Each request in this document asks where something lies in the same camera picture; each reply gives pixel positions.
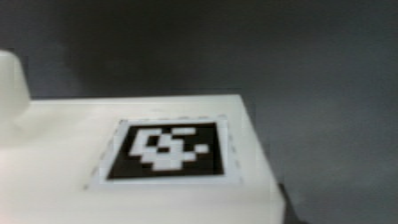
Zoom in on white drawer box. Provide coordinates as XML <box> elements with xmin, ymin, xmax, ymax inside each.
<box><xmin>0</xmin><ymin>50</ymin><xmax>286</xmax><ymax>224</ymax></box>

